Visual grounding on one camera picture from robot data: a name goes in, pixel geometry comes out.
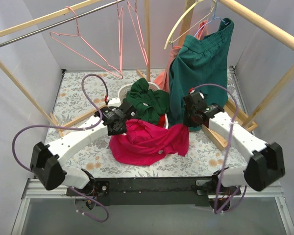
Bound metal hanging rail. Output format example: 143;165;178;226
0;0;124;48

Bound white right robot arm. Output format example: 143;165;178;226
183;92;285;195

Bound wooden clothes rack frame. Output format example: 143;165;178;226
0;0;294;151

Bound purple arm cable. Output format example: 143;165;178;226
192;83;247;214
12;73;110;223

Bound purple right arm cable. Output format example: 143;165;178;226
192;83;247;214

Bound pink wire hanger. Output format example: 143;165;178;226
127;0;149;66
117;1;124;73
49;6;124;79

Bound white laundry basket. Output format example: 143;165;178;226
118;82;169;129

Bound pink wire hanger middle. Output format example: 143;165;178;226
117;1;124;73

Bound red garment in basket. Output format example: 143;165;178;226
156;114;168;129

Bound teal shorts on hanger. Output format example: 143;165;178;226
168;18;234;126

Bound magenta t shirt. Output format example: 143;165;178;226
109;119;189;166

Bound pink wire hanger right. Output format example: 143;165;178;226
127;0;149;66

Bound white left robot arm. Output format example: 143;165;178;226
30;101;136;196

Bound salmon garment on hanger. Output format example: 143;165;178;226
153;20;208;93

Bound cream wooden hanger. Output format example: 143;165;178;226
164;0;217;50

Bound pink wire hanger left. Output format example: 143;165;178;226
49;6;124;79

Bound dark green garment in basket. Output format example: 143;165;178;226
123;78;170;125

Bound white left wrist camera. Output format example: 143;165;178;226
107;97;121;107

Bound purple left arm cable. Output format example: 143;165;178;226
12;73;110;223

